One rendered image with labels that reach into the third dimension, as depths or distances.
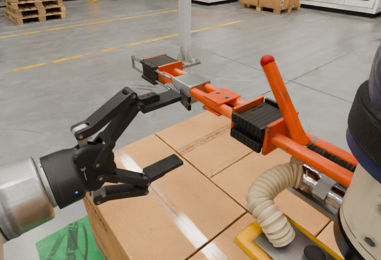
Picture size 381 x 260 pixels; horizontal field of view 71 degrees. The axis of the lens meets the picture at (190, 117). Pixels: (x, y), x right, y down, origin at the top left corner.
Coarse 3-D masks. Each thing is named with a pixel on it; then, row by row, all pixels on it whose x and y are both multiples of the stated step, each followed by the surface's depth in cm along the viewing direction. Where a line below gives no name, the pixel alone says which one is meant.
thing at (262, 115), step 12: (240, 108) 48; (252, 108) 50; (264, 108) 50; (276, 108) 50; (240, 120) 46; (252, 120) 47; (264, 120) 46; (276, 120) 46; (240, 132) 48; (252, 132) 45; (264, 132) 44; (276, 132) 44; (252, 144) 46; (264, 144) 45
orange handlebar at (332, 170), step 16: (192, 96) 59; (208, 96) 55; (224, 96) 55; (224, 112) 52; (288, 144) 42; (320, 144) 42; (304, 160) 40; (320, 160) 39; (352, 160) 39; (336, 176) 37; (352, 176) 36
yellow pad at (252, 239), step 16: (256, 224) 43; (240, 240) 41; (256, 240) 40; (304, 240) 40; (256, 256) 39; (272, 256) 38; (288, 256) 38; (304, 256) 36; (320, 256) 36; (336, 256) 39
